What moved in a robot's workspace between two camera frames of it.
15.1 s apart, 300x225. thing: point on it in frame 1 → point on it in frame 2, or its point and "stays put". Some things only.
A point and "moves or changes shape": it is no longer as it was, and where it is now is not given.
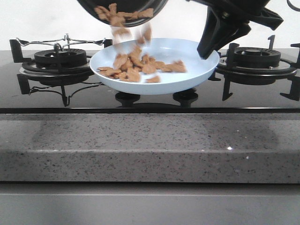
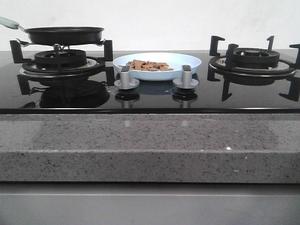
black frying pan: (123, 6) → (58, 35)
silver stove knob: (191, 91) → (186, 81)
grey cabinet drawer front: (99, 204) stays put
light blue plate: (153, 66) moves or changes shape
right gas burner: (261, 58) stays put
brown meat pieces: (130, 63) moves or changes shape
